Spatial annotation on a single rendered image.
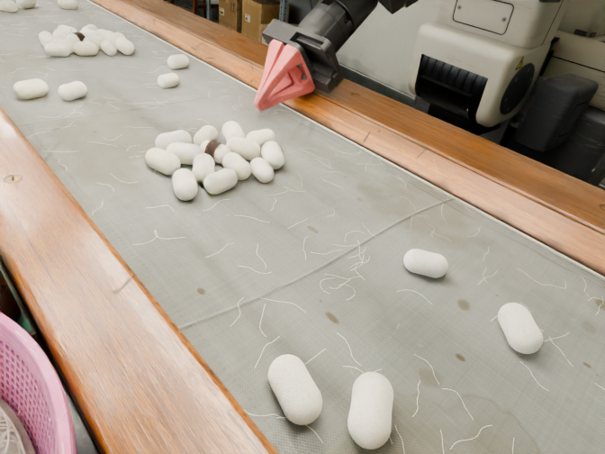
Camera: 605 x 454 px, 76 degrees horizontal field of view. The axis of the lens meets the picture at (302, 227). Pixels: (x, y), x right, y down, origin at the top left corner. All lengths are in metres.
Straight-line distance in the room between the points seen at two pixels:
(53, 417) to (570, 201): 0.43
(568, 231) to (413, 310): 0.18
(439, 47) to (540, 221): 0.59
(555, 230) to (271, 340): 0.28
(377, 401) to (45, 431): 0.16
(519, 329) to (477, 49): 0.68
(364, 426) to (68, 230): 0.22
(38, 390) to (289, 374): 0.12
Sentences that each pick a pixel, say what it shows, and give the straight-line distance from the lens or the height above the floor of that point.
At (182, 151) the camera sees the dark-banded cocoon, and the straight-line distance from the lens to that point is 0.39.
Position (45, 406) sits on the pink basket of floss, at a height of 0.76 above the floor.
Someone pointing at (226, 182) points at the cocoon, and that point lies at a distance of 0.35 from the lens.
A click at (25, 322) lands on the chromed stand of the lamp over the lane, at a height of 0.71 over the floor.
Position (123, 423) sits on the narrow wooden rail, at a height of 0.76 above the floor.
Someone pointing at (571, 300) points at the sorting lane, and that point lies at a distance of 0.37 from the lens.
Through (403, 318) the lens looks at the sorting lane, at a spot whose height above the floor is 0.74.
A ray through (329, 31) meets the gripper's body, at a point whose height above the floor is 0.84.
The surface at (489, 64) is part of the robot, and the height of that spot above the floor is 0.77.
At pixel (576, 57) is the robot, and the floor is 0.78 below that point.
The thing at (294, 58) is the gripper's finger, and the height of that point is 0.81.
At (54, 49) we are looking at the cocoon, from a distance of 0.71.
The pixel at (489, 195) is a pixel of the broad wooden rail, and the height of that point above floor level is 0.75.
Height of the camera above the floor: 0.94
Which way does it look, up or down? 38 degrees down
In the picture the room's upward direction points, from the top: 9 degrees clockwise
